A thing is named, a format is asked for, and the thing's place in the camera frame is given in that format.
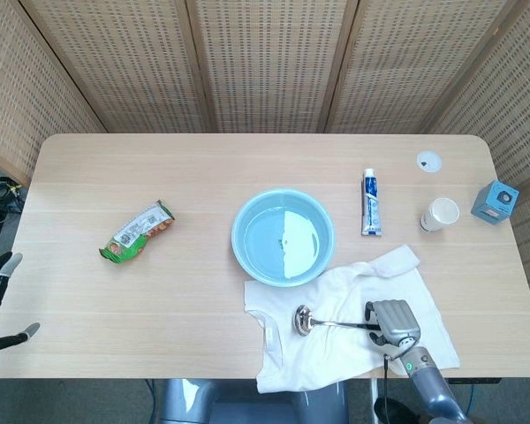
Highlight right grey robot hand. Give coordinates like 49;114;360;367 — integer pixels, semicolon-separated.
364;299;421;351

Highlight silver metal ladle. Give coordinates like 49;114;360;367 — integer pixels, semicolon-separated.
293;304;383;337

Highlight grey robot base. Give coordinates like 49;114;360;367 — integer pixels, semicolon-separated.
162;377;350;424

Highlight white t-shirt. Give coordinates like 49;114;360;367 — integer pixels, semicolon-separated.
243;244;461;395

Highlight light blue plastic bowl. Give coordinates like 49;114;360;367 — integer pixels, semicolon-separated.
230;188;337;288

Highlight white table leg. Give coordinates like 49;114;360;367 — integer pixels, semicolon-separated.
369;378;380;424

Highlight black table control panel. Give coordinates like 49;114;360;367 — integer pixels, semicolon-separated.
445;376;503;385

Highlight white paper cup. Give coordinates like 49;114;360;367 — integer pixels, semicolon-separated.
420;196;461;233

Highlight blue white toothpaste tube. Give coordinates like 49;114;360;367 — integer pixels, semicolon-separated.
360;168;384;238

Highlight small blue box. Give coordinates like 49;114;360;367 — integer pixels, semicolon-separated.
470;179;521;228

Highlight green snack packet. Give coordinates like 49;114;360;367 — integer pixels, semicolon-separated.
98;198;177;265

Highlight white round cup lid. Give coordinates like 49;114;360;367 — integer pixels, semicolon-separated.
415;150;443;173

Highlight woven wooden screen panel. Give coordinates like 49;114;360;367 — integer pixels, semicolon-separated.
0;0;108;187
423;0;530;381
185;0;360;134
324;0;520;135
19;0;216;134

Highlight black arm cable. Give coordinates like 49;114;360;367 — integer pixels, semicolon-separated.
382;352;401;424

